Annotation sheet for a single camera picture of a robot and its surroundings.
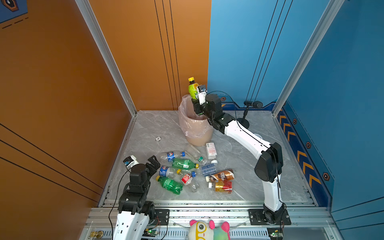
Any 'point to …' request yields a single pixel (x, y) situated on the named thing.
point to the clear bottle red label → (187, 180)
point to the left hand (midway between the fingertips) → (150, 160)
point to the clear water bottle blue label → (208, 169)
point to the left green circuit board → (150, 232)
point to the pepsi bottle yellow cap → (166, 171)
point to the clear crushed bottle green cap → (194, 153)
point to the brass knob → (98, 234)
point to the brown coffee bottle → (224, 175)
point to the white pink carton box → (211, 150)
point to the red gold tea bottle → (223, 186)
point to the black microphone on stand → (243, 122)
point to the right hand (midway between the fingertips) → (195, 97)
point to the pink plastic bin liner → (193, 123)
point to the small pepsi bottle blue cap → (171, 155)
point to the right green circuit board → (275, 233)
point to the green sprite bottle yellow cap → (182, 163)
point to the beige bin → (201, 141)
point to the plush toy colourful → (206, 230)
